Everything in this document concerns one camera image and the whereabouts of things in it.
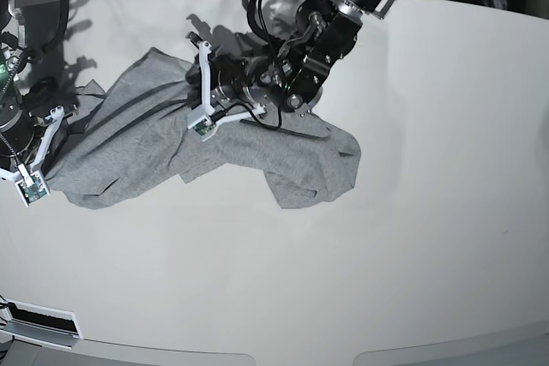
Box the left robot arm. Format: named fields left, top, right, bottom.
left=185, top=0, right=395, bottom=125

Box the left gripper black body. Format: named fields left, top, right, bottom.
left=185, top=55, right=279, bottom=120

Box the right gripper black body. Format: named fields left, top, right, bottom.
left=1, top=76, right=78, bottom=169

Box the grey t-shirt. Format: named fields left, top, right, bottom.
left=46, top=48, right=361, bottom=210

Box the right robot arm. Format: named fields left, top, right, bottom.
left=1, top=0, right=78, bottom=171

